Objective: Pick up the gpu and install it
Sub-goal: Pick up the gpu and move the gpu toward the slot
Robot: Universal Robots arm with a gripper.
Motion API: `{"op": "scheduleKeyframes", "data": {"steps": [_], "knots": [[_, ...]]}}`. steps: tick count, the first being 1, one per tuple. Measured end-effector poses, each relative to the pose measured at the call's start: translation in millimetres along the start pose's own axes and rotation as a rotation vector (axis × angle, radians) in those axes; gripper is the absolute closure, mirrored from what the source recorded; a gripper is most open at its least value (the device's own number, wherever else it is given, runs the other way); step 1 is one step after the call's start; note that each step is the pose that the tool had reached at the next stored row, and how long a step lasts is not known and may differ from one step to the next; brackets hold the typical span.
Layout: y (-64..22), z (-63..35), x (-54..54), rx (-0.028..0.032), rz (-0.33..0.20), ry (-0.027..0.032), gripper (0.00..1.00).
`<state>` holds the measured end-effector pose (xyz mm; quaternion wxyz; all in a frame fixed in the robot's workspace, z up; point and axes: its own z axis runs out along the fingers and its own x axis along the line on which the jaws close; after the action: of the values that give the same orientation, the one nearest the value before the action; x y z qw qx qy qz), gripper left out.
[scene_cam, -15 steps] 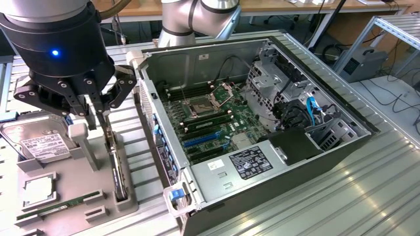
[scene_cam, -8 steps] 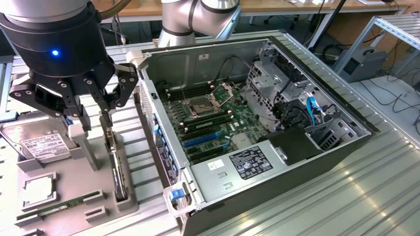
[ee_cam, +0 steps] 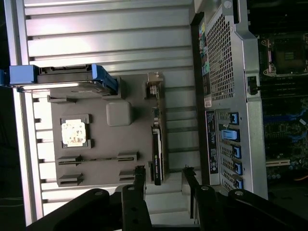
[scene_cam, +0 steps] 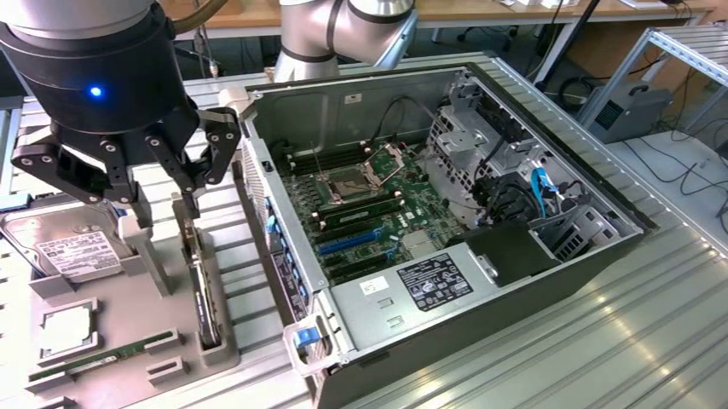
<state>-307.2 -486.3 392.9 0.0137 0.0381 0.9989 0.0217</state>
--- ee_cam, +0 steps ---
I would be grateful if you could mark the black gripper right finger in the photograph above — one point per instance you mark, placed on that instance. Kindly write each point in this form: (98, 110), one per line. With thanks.
(209, 211)

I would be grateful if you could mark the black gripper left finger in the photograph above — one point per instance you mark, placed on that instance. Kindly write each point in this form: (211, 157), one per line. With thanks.
(137, 211)

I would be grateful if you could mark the blue expansion slot latch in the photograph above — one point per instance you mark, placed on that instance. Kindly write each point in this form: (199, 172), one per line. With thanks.
(229, 134)
(234, 118)
(238, 166)
(238, 184)
(237, 151)

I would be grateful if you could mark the black case label sticker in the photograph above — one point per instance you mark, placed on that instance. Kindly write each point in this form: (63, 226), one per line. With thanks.
(211, 142)

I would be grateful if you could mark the grey plastic parts rack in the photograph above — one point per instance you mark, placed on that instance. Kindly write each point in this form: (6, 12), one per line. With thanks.
(115, 144)

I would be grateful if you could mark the open black PC case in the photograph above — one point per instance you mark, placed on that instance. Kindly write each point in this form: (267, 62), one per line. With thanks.
(251, 120)

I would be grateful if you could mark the silver CPU chip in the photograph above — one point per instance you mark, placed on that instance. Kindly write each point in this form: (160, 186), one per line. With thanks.
(73, 133)

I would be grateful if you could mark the green motherboard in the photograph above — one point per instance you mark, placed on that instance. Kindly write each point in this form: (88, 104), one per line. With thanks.
(276, 130)

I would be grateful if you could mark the black case clip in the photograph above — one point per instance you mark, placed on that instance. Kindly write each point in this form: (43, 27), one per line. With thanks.
(251, 84)

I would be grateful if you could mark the hard disk with blue carrier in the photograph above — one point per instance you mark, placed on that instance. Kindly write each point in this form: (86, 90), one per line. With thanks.
(62, 72)

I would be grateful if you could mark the metal CPU socket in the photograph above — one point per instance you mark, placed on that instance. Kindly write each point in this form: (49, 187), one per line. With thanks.
(288, 56)

